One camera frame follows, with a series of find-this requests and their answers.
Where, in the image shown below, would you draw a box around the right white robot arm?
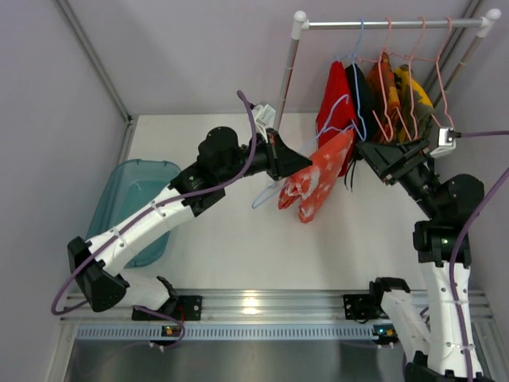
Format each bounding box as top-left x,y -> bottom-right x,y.
343,139 -> 490,381

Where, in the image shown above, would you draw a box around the white metal clothes rack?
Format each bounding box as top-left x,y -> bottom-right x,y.
274,7 -> 503,132

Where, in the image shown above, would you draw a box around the yellow camouflage trousers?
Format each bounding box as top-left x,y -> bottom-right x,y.
394,64 -> 435,142

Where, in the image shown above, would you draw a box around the orange camouflage trousers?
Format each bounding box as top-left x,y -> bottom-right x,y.
367,52 -> 401,142

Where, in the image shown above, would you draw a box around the orange white tie-dye trousers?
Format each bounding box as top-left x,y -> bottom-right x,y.
278,131 -> 355,224

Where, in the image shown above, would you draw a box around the black trousers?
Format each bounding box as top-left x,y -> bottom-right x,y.
343,63 -> 378,193

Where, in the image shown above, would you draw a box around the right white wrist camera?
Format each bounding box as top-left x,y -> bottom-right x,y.
429,127 -> 460,159

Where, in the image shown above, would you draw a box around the grey slotted cable duct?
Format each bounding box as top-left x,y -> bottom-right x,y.
76,323 -> 396,341

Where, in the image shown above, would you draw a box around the red trousers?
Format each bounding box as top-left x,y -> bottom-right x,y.
316,61 -> 358,177

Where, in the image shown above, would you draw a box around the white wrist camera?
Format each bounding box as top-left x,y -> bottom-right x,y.
251,103 -> 276,139
429,127 -> 460,159

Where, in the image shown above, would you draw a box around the aluminium mounting rail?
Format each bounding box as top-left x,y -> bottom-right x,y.
58,289 -> 494,324

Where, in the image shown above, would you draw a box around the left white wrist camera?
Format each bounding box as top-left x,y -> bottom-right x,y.
251,103 -> 276,139

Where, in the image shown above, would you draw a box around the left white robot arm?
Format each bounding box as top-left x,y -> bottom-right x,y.
68,127 -> 312,319

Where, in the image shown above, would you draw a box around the teal plastic bin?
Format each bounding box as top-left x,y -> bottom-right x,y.
85,158 -> 182,269

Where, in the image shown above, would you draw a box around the light blue hanger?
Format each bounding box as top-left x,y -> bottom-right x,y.
340,18 -> 367,142
251,94 -> 357,209

